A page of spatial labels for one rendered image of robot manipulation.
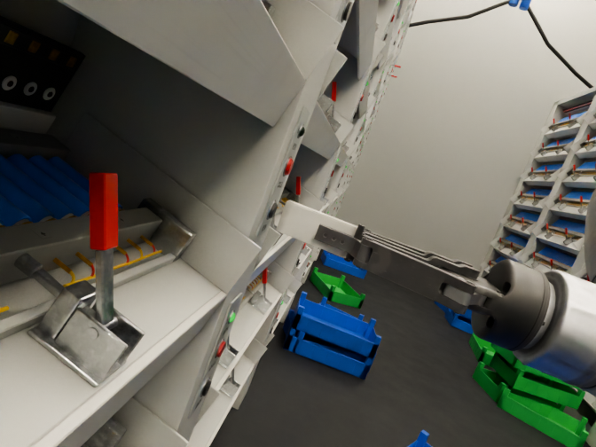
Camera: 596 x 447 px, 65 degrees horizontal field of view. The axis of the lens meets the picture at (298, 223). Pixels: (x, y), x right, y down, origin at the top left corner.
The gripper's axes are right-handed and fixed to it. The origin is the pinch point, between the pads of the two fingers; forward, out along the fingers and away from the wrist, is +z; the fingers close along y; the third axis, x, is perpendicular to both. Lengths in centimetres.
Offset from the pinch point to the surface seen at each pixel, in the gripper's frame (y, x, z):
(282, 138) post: -4.8, 6.5, 5.1
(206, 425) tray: 34, -44, 7
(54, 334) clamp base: -23.6, -5.9, 8.5
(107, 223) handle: -23.1, -0.2, 7.9
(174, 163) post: -4.8, 1.3, 13.0
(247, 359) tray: 64, -44, 7
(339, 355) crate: 113, -53, -18
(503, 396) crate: 142, -53, -85
